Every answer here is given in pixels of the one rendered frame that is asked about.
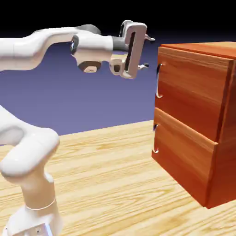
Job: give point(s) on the small wooden cabinet door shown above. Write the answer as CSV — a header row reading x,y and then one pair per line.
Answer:
x,y
184,158

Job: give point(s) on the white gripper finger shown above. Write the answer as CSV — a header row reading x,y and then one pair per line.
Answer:
x,y
149,38
144,66

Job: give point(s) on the reddish wooden cabinet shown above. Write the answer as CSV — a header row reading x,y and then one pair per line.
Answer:
x,y
201,118

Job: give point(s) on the large wooden cabinet door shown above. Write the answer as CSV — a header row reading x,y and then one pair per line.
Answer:
x,y
191,95

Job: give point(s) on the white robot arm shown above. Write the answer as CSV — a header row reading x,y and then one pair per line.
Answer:
x,y
36,46

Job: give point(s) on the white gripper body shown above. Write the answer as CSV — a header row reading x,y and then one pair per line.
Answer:
x,y
137,48

